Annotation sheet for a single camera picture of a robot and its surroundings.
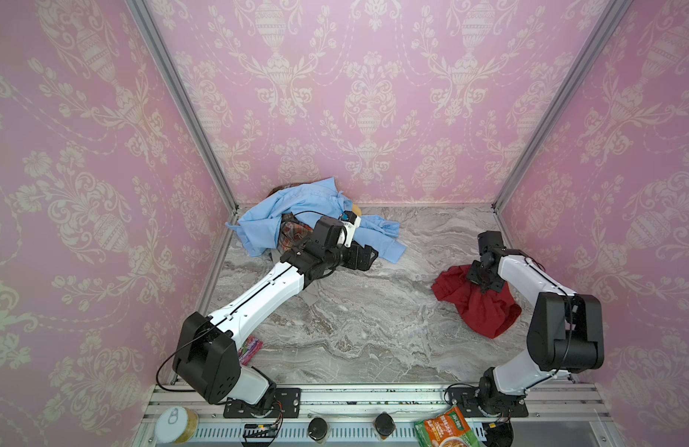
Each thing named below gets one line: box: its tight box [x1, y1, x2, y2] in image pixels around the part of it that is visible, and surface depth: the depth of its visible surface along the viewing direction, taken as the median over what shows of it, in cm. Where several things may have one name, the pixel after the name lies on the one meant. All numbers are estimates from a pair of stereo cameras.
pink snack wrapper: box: [238, 335, 264, 366], surface depth 83 cm
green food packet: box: [414, 406, 482, 447], surface depth 70 cm
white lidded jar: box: [154, 406, 200, 446], surface depth 69 cm
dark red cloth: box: [430, 264, 523, 340], surface depth 88 cm
